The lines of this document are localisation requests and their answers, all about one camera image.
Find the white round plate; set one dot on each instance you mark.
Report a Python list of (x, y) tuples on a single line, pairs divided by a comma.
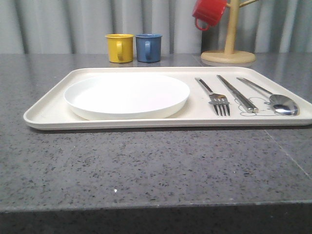
[(128, 96)]

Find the silver metal fork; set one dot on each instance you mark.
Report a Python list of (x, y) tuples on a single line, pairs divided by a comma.
[(218, 101)]

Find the silver metal chopsticks pair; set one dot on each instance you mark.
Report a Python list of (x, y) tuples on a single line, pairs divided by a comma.
[(246, 103)]

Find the silver metal spoon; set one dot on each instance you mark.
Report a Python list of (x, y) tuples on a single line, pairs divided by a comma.
[(281, 104)]

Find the cream rabbit serving tray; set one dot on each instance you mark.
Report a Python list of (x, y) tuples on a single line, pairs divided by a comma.
[(52, 112)]

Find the blue enamel mug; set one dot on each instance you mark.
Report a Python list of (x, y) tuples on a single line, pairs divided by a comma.
[(148, 47)]

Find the yellow enamel mug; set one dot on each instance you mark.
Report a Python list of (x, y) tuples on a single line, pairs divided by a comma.
[(120, 48)]

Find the wooden mug tree stand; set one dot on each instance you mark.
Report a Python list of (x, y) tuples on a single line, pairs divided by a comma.
[(229, 54)]

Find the red enamel mug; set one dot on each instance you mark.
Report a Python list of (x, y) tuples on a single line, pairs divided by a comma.
[(208, 13)]

